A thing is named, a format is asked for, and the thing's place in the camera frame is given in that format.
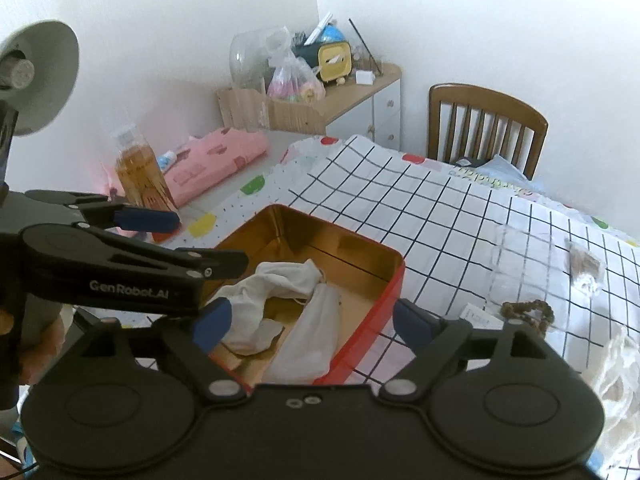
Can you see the small white box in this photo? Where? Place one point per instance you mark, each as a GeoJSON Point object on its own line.
{"type": "Point", "coordinates": [365, 78]}

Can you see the toothpaste tube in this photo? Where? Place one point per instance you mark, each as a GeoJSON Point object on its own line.
{"type": "Point", "coordinates": [166, 160]}

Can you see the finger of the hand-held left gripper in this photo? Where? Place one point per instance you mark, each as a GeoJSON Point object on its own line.
{"type": "Point", "coordinates": [220, 262]}
{"type": "Point", "coordinates": [145, 219]}

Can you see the white paper roll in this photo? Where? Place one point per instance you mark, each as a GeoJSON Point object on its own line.
{"type": "Point", "coordinates": [317, 30]}

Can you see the bag of cotton swabs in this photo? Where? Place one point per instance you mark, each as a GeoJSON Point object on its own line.
{"type": "Point", "coordinates": [582, 260]}

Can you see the grey desk lamp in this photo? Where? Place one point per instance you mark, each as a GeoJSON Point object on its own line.
{"type": "Point", "coordinates": [50, 60]}

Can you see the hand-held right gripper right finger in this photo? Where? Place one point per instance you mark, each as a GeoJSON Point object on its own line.
{"type": "Point", "coordinates": [412, 320]}

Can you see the red tin box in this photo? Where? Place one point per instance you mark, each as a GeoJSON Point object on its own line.
{"type": "Point", "coordinates": [325, 240]}

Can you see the yellow tissue box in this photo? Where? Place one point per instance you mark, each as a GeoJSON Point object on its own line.
{"type": "Point", "coordinates": [334, 62]}

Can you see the amber liquid bottle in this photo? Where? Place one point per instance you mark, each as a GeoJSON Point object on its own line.
{"type": "Point", "coordinates": [142, 175]}

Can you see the brown wooden chair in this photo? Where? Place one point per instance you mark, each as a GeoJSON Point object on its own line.
{"type": "Point", "coordinates": [480, 95]}

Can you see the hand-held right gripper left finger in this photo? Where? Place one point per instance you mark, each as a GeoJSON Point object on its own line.
{"type": "Point", "coordinates": [215, 317]}

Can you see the white black-checked cloth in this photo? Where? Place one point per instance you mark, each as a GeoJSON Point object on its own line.
{"type": "Point", "coordinates": [425, 210]}

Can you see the white paper card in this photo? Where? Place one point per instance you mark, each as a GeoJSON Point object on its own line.
{"type": "Point", "coordinates": [475, 316]}

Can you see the plastic bag of colourful things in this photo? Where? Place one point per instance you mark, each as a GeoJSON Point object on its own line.
{"type": "Point", "coordinates": [292, 85]}

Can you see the white face mask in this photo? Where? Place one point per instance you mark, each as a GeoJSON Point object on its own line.
{"type": "Point", "coordinates": [310, 335]}

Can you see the person's left hand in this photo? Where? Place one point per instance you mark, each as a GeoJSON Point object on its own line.
{"type": "Point", "coordinates": [42, 355]}

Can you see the wooden storage box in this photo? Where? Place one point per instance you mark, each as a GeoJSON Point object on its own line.
{"type": "Point", "coordinates": [295, 115]}

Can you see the dark green container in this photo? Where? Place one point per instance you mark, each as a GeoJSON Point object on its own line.
{"type": "Point", "coordinates": [306, 55]}

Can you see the white cabinet with wooden top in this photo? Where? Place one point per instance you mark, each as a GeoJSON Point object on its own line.
{"type": "Point", "coordinates": [385, 105]}

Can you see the crumpled clear plastic bag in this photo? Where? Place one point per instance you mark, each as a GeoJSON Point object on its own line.
{"type": "Point", "coordinates": [620, 385]}

